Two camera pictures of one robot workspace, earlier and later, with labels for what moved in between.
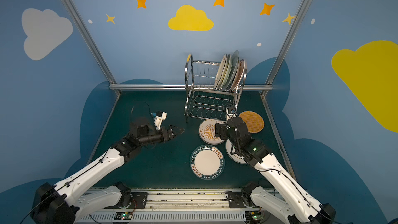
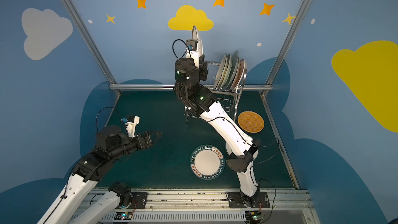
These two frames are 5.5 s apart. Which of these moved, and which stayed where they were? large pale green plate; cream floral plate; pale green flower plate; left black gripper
Moved: left black gripper
Stayed: pale green flower plate; large pale green plate; cream floral plate
